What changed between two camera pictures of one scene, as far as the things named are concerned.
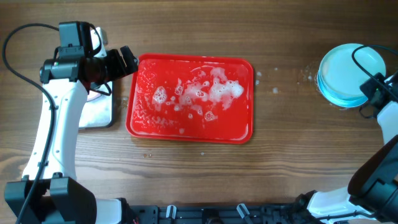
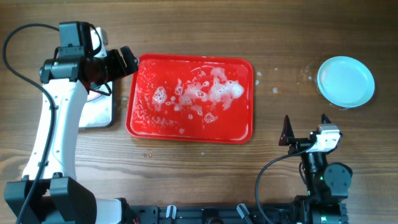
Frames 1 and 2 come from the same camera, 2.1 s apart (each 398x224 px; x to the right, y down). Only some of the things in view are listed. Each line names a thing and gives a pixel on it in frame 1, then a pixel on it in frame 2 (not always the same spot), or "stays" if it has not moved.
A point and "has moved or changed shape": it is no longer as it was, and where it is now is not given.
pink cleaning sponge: (92, 95) stays
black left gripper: (118, 63) stays
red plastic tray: (192, 98) stays
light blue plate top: (341, 81) has moved or changed shape
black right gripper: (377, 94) to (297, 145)
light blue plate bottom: (339, 78) has moved or changed shape
